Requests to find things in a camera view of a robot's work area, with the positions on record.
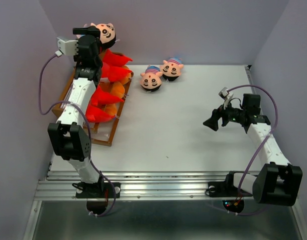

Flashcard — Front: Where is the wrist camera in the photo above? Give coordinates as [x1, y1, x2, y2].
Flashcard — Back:
[218, 87, 234, 109]
[55, 36, 78, 58]

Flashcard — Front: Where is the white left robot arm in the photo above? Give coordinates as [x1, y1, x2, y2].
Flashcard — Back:
[47, 26, 105, 197]

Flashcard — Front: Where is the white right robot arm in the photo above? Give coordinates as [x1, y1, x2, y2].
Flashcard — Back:
[203, 93, 303, 206]

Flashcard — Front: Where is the orange shark plush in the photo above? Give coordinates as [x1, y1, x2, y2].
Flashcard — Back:
[119, 65, 134, 85]
[101, 81, 126, 99]
[104, 103, 120, 119]

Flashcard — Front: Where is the red shark plush back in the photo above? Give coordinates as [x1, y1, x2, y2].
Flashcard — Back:
[85, 105, 113, 123]

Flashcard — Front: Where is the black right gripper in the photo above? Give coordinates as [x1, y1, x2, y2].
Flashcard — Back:
[202, 98, 246, 131]

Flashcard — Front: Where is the wooden toy shelf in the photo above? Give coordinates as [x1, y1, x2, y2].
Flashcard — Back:
[51, 51, 134, 147]

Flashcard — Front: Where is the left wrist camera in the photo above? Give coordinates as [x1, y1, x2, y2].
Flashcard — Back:
[55, 36, 78, 58]

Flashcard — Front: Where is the red shark plush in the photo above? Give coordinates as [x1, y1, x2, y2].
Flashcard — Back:
[85, 105, 113, 123]
[102, 49, 133, 67]
[89, 86, 124, 107]
[100, 62, 132, 82]

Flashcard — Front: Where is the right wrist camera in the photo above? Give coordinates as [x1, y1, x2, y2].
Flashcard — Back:
[218, 87, 234, 109]

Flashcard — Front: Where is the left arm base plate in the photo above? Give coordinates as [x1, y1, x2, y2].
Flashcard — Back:
[72, 182, 121, 199]

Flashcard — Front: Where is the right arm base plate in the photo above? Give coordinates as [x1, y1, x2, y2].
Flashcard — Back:
[205, 181, 236, 198]

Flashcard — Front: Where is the aluminium frame rail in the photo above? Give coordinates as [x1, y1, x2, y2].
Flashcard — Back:
[34, 171, 227, 202]

